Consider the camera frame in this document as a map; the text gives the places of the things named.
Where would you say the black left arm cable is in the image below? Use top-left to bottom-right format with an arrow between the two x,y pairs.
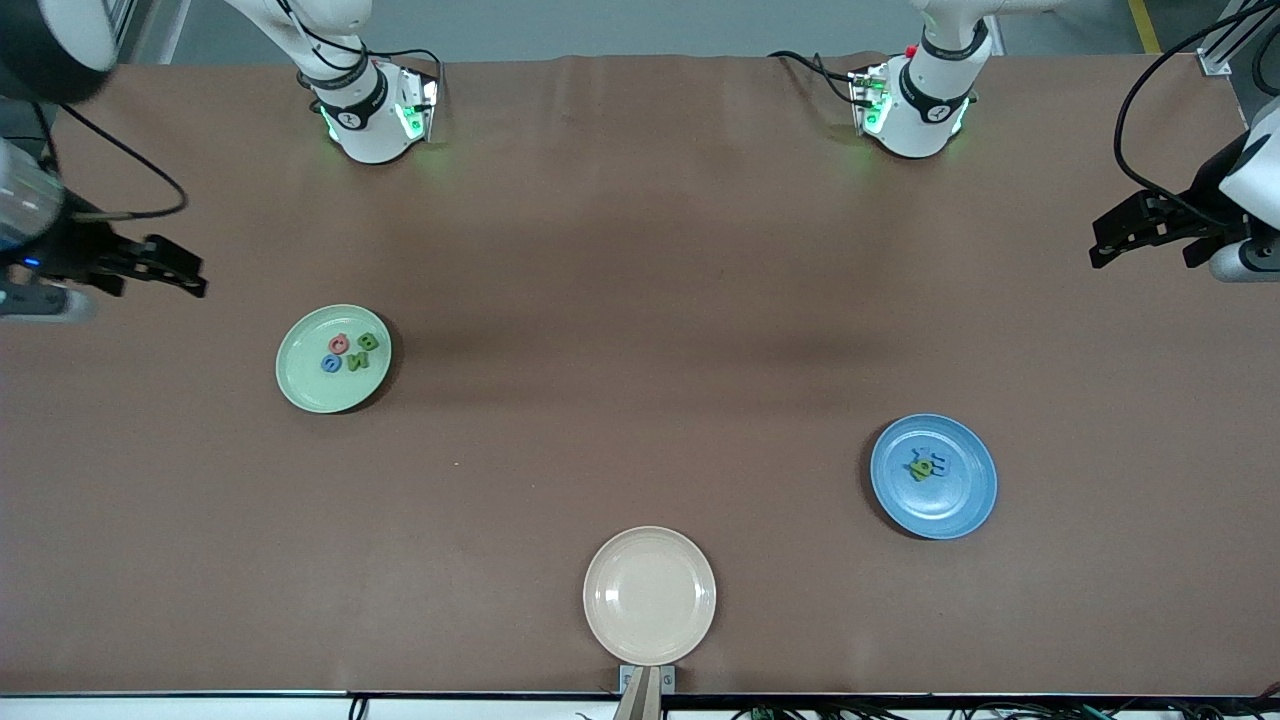
1113,0 -> 1280,226

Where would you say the beige plate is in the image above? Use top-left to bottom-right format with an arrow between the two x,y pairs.
583,526 -> 718,667

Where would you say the black left base cable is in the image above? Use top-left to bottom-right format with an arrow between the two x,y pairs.
768,50 -> 863,106

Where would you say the green plate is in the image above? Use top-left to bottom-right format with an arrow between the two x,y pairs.
275,304 -> 393,415

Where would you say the black base cable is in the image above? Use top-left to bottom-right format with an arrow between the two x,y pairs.
768,50 -> 863,106
375,48 -> 443,91

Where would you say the blue plate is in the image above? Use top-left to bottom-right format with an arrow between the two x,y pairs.
869,413 -> 999,542

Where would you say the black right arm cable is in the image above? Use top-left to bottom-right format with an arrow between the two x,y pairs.
45,100 -> 189,221

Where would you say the black right base cable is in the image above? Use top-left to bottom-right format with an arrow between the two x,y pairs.
375,48 -> 443,91

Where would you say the aluminium frame profile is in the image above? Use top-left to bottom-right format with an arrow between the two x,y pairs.
1195,0 -> 1280,77
100,0 -> 141,61

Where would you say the brown table mat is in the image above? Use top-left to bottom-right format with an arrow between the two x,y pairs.
0,52 -> 1280,696

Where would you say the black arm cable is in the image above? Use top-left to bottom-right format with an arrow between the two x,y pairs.
1113,0 -> 1280,226
45,100 -> 189,221

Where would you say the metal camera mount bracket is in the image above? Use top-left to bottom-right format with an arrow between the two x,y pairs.
615,664 -> 677,720

